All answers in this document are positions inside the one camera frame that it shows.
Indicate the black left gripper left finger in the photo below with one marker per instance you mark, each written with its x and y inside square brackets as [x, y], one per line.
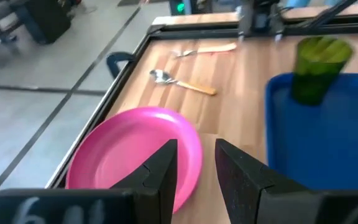
[154, 186]

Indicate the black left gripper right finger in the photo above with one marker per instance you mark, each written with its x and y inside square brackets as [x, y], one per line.
[244, 186]

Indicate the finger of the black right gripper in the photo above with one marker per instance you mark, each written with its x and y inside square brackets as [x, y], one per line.
[278, 26]
[242, 23]

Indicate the pink plastic plate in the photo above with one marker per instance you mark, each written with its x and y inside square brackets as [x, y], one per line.
[120, 146]

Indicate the green translucent cup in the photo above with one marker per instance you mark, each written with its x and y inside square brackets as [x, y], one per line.
[315, 81]

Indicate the blue plastic tray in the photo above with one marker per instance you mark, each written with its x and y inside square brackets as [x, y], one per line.
[322, 140]

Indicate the black device green light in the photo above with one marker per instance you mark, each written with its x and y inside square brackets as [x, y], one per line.
[179, 7]

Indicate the black bin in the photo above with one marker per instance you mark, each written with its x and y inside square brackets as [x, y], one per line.
[50, 18]

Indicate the black aluminium table frame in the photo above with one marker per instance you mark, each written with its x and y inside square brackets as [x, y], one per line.
[197, 32]

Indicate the black frame bracket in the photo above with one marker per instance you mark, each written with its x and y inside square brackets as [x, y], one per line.
[112, 59]

